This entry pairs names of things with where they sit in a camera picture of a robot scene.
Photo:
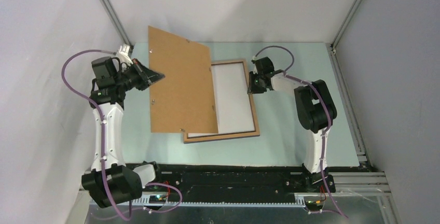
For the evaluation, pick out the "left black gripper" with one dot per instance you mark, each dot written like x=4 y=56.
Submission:
x=146 y=76

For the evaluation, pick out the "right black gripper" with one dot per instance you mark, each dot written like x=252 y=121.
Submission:
x=252 y=89

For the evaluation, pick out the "brown cardboard backing board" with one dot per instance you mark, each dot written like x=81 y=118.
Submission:
x=184 y=101

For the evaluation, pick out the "wooden picture frame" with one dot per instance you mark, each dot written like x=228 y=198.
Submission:
x=254 y=112

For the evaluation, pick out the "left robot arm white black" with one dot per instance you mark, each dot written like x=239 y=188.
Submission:
x=110 y=180

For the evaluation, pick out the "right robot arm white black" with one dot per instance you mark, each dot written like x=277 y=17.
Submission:
x=316 y=113

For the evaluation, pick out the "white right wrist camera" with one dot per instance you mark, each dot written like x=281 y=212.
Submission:
x=255 y=70

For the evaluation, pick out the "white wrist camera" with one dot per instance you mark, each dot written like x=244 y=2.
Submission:
x=123 y=54
x=255 y=70

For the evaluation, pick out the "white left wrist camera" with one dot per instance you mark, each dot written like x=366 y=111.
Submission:
x=123 y=54

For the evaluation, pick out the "right aluminium corner post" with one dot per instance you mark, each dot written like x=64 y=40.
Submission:
x=345 y=24

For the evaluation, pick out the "aluminium corner post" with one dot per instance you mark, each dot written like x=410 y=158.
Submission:
x=345 y=24
x=116 y=22

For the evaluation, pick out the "left aluminium corner post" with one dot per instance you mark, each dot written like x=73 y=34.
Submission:
x=116 y=22

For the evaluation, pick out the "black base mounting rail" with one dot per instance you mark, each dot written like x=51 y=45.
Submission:
x=277 y=180

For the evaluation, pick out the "grey slotted cable duct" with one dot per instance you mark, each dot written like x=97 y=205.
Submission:
x=152 y=200

